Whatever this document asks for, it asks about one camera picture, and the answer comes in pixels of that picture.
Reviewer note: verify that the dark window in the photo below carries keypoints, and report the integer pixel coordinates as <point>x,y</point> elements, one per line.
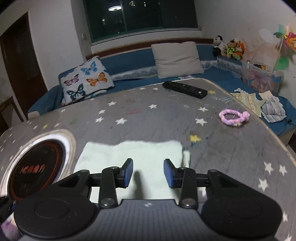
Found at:
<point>107,19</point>

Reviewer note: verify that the orange fox plush toy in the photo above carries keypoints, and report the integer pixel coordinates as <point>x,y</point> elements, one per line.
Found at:
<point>240,49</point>

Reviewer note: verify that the butterfly print pillow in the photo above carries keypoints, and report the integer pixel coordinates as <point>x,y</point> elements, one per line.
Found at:
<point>85,81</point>

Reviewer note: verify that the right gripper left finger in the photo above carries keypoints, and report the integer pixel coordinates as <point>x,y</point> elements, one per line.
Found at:
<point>112,178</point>

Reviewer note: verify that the colourful paper pinwheel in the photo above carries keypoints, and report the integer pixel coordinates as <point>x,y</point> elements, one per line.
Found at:
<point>286,35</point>

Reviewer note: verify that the panda plush toy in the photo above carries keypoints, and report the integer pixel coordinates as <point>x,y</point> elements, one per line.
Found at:
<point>219,47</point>

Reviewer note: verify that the pale green garment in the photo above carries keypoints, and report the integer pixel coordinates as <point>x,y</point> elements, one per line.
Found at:
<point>148,179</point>

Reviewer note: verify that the black remote control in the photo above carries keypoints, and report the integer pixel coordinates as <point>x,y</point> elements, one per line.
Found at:
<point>185,89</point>

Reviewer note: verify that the blue sofa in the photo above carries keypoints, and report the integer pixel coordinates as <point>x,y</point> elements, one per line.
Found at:
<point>137,68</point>

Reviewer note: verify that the pink braided hair band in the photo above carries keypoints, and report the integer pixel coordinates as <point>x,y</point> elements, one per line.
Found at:
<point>233,117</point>

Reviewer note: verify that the grey plain pillow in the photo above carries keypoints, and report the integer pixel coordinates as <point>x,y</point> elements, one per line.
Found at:
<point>176,59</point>

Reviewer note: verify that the clear plastic storage box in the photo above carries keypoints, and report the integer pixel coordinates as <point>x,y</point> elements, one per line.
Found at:
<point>261,79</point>

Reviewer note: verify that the dark wooden door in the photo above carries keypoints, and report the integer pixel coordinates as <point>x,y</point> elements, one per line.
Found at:
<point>21,64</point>

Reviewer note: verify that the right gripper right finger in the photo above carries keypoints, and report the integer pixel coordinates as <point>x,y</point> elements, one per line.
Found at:
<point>185,179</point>

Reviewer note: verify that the striped folded cloth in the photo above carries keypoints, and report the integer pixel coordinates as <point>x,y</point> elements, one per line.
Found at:
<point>273,110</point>

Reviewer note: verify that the brown bear plush toy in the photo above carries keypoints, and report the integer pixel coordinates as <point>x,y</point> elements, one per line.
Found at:
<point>231,50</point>

